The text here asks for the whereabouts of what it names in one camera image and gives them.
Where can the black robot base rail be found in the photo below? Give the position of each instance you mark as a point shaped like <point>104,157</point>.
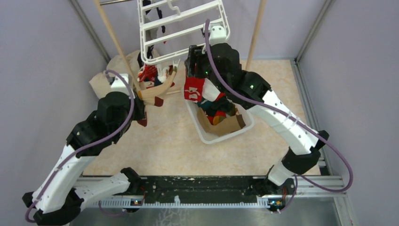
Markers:
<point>223,192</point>

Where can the white plastic laundry basket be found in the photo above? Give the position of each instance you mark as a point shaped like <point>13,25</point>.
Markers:
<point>209,138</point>

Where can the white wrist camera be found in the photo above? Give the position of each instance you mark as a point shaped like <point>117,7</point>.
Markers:
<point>121,85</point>
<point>217,34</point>

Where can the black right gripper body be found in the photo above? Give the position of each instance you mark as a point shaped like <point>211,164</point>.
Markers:
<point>198,66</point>

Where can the white plastic sock hanger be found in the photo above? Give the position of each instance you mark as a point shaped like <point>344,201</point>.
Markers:
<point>185,26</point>

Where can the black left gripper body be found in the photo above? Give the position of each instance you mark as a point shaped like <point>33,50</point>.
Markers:
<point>138,112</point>

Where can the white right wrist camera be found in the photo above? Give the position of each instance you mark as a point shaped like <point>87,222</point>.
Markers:
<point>217,34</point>

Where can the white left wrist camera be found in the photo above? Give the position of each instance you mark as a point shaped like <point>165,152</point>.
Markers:
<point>121,85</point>

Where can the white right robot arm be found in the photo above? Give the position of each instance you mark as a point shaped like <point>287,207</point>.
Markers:
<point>216,82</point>

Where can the navy buckle christmas sock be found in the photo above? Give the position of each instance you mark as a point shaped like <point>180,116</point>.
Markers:
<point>149,73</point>

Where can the red plain sock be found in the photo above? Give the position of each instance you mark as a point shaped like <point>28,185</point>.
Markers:
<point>195,89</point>

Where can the brown cloth in basket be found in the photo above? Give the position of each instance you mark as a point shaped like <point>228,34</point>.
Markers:
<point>222,123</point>

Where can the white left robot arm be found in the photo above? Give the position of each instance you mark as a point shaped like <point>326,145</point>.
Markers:
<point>58,201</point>

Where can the beige crumpled cloth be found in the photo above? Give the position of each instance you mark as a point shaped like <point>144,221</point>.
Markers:
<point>101,83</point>

